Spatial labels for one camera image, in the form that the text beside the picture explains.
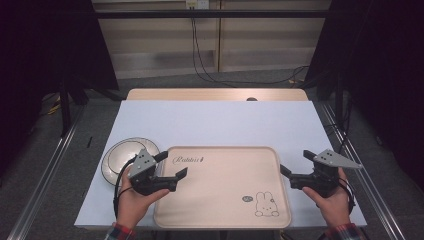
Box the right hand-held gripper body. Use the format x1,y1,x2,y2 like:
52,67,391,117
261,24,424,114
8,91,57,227
289,149,364,199

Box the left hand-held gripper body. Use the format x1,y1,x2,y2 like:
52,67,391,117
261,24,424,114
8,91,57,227
127,148,178,197

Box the person's right hand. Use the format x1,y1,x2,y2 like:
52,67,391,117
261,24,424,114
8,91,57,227
302,166,353,230

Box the person's left hand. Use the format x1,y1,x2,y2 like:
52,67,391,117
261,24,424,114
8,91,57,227
116,166,171,231

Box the beige tray with rabbit drawing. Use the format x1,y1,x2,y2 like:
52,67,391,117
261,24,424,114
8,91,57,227
152,145,293,231

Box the black metal stand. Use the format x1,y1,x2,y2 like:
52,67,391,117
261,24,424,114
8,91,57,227
315,72,346,128
57,73,125,138

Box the white table cover board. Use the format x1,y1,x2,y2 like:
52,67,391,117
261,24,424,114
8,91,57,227
73,99,368,232

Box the black curtain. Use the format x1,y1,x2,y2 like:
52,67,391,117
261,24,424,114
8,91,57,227
0,0,120,178
304,0,424,193

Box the right hand-held gripper black cable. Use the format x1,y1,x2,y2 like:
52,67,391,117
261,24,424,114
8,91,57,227
337,177,356,215

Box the hand-held gripper black cable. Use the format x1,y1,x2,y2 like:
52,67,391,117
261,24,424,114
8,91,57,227
337,177,356,215
112,155,139,220

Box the thin black floor cable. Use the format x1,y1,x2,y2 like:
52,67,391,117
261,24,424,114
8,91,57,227
327,99,355,155

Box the left hand-held gripper black cable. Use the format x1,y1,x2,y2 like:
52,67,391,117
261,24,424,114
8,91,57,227
112,155,139,220

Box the metal floor rail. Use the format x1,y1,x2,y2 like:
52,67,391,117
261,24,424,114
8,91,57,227
5,102,85,240
319,100,407,240

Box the black wall cable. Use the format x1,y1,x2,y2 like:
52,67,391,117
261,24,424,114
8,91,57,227
190,15,236,88
191,15,310,86

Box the yellow cable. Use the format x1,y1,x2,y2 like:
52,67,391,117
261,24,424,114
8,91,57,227
45,94,63,116

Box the black horizontal frame bar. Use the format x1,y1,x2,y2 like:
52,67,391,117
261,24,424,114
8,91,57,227
94,9,332,20

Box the white wall socket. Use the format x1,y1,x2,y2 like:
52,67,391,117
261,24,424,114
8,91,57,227
185,0,211,10

